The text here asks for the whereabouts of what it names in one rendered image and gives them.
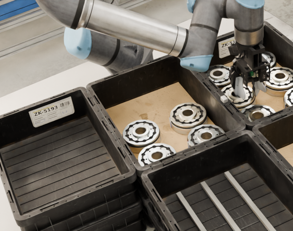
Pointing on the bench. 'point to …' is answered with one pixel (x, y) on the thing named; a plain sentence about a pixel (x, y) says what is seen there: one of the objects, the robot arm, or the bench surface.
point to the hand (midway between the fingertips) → (246, 93)
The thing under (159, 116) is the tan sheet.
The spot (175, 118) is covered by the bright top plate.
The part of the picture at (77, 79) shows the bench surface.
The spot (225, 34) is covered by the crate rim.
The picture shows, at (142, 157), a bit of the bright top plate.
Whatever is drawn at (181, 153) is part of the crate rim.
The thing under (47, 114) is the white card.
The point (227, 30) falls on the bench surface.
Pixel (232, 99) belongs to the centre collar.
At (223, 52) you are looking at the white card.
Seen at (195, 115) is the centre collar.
